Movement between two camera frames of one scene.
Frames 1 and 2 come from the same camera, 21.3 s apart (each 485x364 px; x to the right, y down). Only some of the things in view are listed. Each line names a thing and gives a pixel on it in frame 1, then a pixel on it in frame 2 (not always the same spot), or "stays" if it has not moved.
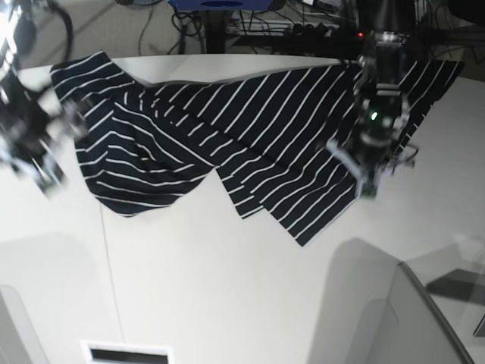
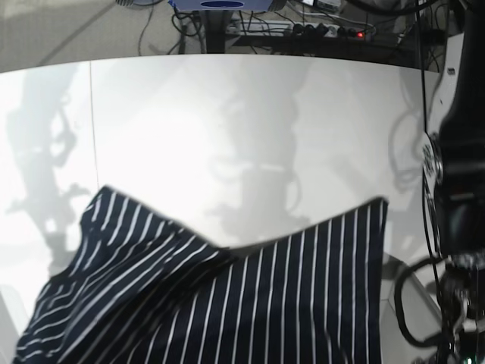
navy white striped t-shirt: [267, 136] to [138, 289]
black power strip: [288, 29] stays
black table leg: [215, 31] stays
